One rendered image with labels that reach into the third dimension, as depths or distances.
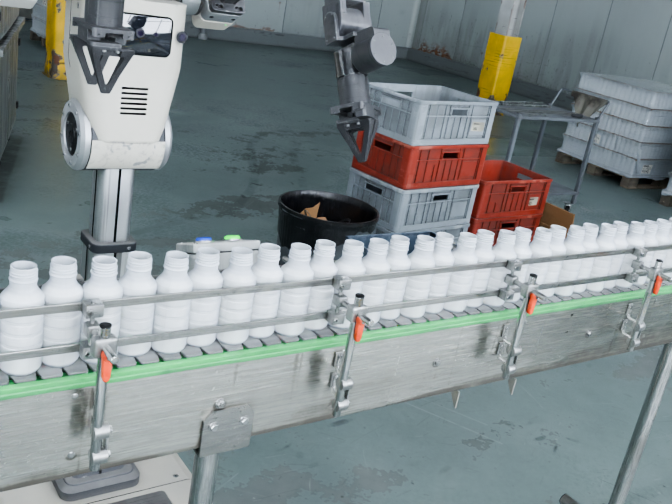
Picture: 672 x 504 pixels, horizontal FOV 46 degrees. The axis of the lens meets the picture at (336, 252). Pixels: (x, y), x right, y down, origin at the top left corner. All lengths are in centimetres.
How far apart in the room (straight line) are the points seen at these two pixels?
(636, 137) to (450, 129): 476
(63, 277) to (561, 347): 121
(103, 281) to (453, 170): 307
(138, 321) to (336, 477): 165
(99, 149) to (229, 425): 70
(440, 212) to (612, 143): 480
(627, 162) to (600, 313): 665
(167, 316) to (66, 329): 16
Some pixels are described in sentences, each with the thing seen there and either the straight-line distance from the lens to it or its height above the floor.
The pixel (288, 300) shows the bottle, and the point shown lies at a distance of 139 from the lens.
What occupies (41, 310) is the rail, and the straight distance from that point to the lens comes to 120.
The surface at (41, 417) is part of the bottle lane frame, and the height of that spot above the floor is 94.
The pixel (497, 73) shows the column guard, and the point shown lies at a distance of 1156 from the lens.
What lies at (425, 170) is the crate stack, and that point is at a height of 76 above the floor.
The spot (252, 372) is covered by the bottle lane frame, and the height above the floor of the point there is 96.
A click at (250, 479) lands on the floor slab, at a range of 274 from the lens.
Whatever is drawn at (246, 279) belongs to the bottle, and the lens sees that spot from 132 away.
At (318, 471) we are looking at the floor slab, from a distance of 283.
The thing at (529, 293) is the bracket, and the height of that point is 107.
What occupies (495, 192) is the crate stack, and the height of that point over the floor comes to 60.
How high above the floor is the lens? 164
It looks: 20 degrees down
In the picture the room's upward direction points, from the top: 10 degrees clockwise
